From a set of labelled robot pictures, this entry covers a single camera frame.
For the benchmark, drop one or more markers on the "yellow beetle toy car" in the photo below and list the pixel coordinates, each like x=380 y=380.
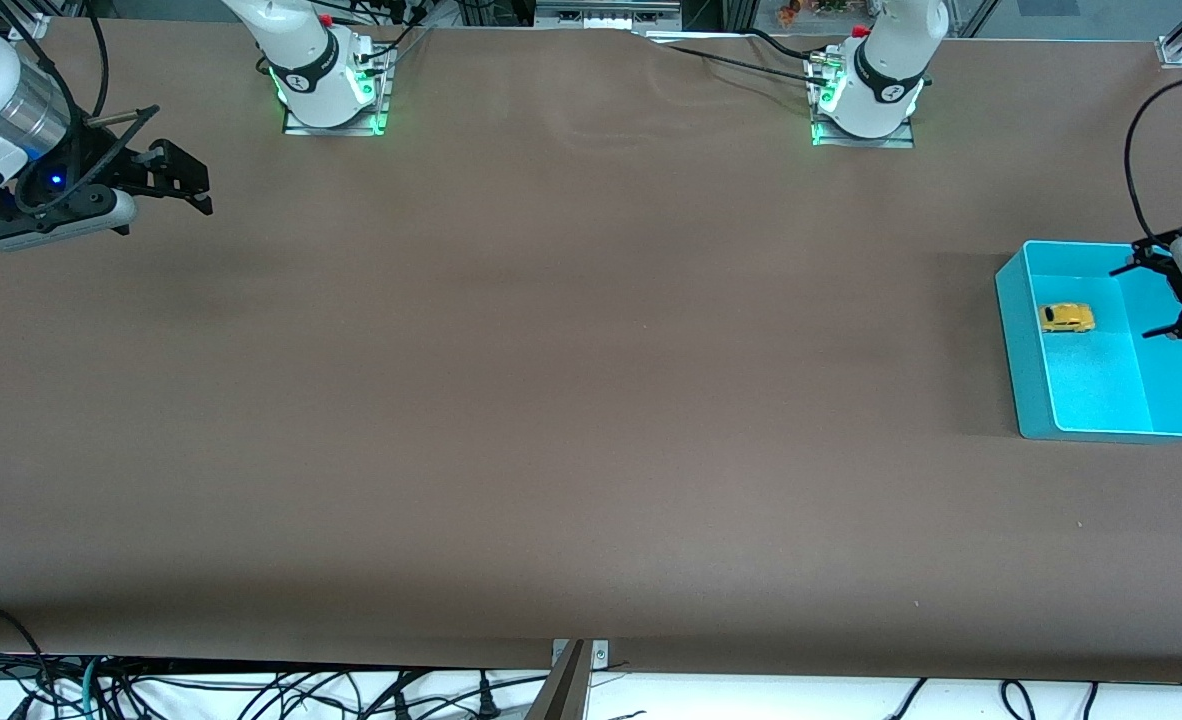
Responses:
x=1066 y=318

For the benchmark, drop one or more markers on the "cyan plastic bin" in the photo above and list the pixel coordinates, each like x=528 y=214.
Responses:
x=1101 y=390

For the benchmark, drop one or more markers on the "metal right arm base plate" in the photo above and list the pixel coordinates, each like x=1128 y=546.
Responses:
x=336 y=131

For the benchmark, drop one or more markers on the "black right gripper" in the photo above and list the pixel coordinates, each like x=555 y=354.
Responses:
x=101 y=163

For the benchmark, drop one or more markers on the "aluminium table edge rail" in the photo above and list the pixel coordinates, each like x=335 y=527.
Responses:
x=36 y=28

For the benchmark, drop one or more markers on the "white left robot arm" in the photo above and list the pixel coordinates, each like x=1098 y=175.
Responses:
x=886 y=80

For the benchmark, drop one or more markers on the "grey device with ports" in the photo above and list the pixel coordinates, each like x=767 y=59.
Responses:
x=621 y=15

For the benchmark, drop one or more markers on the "metal table edge bracket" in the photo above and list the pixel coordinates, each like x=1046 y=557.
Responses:
x=600 y=655

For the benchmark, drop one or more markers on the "small orange object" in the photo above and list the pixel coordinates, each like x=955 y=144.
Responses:
x=789 y=12

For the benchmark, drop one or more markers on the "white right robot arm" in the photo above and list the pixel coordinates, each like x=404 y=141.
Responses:
x=316 y=75

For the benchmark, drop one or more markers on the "grey metal beam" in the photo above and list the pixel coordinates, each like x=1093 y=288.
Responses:
x=561 y=695

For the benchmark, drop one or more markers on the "white flat strip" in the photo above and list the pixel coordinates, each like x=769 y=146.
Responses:
x=696 y=37

